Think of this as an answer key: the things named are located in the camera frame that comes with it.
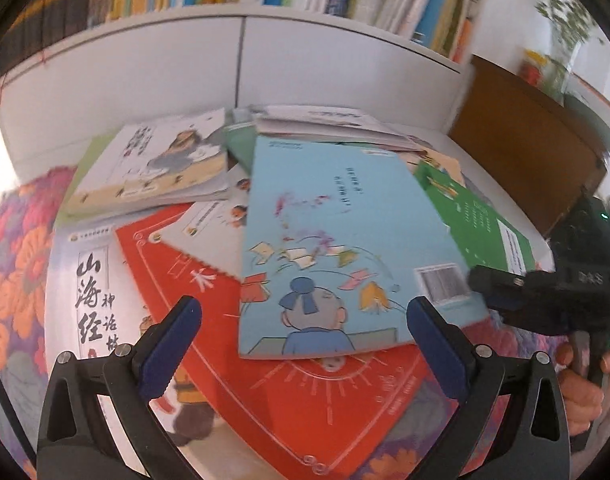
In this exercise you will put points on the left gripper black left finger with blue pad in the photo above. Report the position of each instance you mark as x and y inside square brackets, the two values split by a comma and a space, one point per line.
[74, 440]

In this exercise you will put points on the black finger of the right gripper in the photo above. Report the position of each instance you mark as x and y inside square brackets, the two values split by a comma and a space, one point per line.
[518, 305]

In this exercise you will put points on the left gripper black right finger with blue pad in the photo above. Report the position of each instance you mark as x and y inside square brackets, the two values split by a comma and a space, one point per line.
[532, 440]

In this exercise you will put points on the dark green back cover book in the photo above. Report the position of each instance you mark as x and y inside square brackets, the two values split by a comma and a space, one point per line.
[483, 236]

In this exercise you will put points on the light blue children's book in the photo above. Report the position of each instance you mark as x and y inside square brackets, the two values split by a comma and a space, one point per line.
[338, 240]

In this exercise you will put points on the red spiral book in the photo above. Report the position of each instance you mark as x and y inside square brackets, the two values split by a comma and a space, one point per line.
[308, 419]

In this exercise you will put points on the white myth book kneeling figure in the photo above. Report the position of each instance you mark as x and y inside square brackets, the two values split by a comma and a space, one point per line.
[169, 160]

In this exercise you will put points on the white emperor story book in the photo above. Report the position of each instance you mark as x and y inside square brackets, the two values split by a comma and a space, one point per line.
[213, 232]

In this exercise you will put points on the green world history book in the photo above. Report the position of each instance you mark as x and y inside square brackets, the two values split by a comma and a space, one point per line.
[96, 146]

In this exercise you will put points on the person's right hand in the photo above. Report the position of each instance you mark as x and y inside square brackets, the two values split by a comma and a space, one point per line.
[584, 401]

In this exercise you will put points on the brown wooden cabinet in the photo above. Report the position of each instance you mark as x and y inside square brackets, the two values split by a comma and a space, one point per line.
[542, 154]

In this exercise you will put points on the floral woven mat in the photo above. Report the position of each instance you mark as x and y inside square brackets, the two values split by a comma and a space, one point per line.
[27, 216]

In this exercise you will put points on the glass vase with green plant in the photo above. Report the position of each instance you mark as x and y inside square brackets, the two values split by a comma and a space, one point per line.
[571, 26]

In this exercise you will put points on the pile of thin white booklets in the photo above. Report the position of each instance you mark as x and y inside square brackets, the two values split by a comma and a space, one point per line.
[338, 125]

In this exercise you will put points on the white bookshelf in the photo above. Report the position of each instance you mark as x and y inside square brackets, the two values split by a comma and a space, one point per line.
[184, 60]

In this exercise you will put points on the row of black volumes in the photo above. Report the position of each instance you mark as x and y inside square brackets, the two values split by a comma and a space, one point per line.
[41, 24]

